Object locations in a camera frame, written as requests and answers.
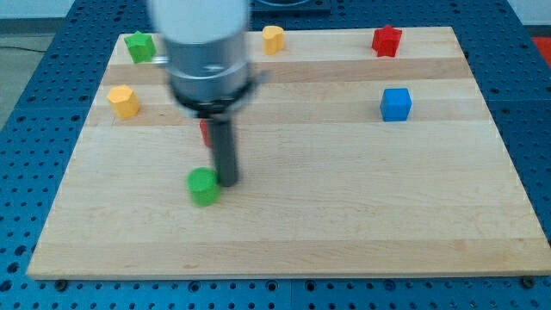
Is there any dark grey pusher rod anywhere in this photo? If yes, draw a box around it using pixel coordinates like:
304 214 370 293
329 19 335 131
207 118 239 187

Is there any green cylinder block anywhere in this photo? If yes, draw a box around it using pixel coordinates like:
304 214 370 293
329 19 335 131
186 167 220 207

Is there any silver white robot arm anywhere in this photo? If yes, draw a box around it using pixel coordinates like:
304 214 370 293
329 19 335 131
147 0 261 187

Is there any red cylinder block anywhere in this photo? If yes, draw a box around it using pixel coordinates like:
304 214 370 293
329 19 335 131
199 119 211 148

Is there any yellow hexagon block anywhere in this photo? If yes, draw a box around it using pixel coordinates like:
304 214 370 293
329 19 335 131
107 84 140 119

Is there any yellow heart block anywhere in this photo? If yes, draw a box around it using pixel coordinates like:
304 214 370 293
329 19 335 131
262 25 285 55

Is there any green star block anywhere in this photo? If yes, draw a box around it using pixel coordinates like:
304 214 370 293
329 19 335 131
124 31 157 64

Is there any light wooden board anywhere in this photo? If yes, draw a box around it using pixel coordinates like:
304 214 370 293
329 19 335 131
28 27 550 280

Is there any blue cube block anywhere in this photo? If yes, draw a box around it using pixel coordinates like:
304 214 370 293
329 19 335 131
380 88 412 121

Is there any red star block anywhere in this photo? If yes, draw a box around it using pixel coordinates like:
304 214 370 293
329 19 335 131
371 25 403 58

